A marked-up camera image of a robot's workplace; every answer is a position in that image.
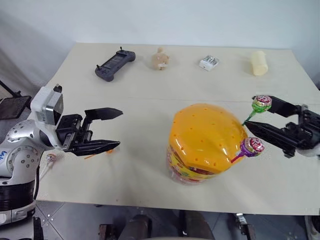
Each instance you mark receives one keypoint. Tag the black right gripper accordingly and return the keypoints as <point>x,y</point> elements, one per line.
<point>303,130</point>

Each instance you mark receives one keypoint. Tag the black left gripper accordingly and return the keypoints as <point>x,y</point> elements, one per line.
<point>72,130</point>

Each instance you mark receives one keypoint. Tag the green lollipop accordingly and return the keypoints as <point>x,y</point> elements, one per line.
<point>261,103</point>

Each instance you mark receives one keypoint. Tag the orange lollipop jar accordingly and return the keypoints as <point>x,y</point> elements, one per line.
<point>207,135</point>

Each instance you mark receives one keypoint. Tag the clear plastic lollipop jar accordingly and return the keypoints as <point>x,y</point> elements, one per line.
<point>185,175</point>

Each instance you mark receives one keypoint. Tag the orange stick lollipop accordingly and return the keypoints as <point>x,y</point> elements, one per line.
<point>110,151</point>

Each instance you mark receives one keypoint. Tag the purple wrapped lollipop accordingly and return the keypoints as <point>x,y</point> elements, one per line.
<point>252,147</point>

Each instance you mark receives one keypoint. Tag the white stick lollipop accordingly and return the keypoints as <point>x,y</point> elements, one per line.
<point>50,158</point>

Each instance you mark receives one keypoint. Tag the cream cylindrical roll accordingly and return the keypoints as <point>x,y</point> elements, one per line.
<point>259,63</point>

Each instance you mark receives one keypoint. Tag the dark grey game controller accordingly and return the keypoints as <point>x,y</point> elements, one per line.
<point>113,63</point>

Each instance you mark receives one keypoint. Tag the white battery charger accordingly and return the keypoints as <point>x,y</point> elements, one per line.
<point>208,63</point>

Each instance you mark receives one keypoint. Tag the beige plush toy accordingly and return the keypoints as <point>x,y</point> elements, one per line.
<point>160,60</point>

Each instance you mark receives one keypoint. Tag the black stand rod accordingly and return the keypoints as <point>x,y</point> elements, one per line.
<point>8,88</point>

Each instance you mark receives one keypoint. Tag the dark rounded shape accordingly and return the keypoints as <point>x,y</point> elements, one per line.
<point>137,227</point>

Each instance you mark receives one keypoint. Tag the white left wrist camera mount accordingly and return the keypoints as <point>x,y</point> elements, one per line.
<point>41,100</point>

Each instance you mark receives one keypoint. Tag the metal table caster bracket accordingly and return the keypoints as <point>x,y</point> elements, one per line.
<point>243,225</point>

